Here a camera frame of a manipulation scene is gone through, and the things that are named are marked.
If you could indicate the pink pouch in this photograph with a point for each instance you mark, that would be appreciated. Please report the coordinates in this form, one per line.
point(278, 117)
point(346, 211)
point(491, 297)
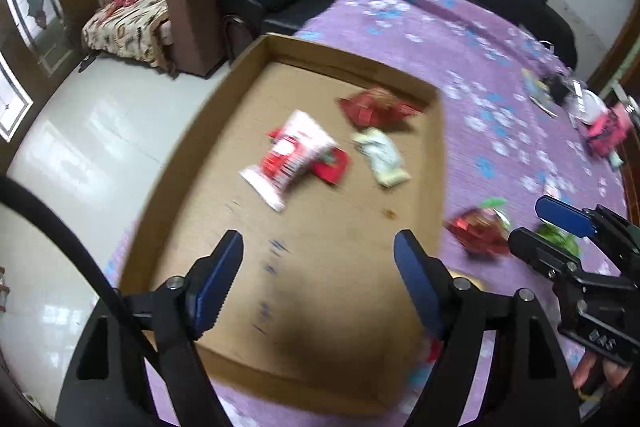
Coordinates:
point(607, 129)

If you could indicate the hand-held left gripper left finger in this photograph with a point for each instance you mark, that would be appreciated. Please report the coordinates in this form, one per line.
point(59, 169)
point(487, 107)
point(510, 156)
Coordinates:
point(220, 279)

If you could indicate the person's right hand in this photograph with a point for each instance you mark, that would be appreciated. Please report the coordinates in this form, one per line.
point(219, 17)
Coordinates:
point(586, 372)

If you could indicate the purple floral bedsheet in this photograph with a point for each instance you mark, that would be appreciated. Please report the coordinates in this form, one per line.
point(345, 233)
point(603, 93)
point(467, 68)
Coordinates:
point(450, 57)

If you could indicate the brown wooden frame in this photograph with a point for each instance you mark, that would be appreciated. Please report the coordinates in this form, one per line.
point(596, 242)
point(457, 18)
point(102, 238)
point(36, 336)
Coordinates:
point(622, 52)

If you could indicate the small red snack packet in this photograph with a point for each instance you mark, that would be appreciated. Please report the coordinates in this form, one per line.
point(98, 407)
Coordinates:
point(332, 167)

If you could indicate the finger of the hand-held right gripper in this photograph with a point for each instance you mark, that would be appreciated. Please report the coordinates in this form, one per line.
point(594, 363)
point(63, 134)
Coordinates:
point(537, 252)
point(562, 214)

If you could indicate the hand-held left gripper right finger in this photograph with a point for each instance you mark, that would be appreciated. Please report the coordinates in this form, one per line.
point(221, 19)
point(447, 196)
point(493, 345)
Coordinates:
point(417, 279)

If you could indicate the small black object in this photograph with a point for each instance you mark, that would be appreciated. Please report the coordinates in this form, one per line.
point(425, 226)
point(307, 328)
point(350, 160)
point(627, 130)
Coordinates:
point(557, 87)

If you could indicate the red white snack packet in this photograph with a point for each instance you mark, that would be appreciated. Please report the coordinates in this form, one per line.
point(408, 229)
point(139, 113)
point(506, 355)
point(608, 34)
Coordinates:
point(290, 152)

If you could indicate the shallow cardboard box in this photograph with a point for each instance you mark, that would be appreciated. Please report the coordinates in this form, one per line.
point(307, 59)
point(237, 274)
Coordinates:
point(240, 147)

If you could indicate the dark red snack packet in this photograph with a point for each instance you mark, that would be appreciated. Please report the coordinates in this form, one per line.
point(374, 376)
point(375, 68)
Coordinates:
point(372, 107)

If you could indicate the floral patterned cloth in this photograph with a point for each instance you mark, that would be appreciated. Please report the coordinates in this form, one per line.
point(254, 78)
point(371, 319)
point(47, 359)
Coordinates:
point(125, 27)

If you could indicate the red green snack packet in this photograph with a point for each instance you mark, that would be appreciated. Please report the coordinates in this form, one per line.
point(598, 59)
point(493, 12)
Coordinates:
point(475, 232)

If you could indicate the white object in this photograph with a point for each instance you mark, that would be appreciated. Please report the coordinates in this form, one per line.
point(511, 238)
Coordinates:
point(591, 104)

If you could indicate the pale green snack packet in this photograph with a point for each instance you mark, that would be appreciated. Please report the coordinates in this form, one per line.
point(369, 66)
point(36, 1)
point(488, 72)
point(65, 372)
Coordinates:
point(382, 154)

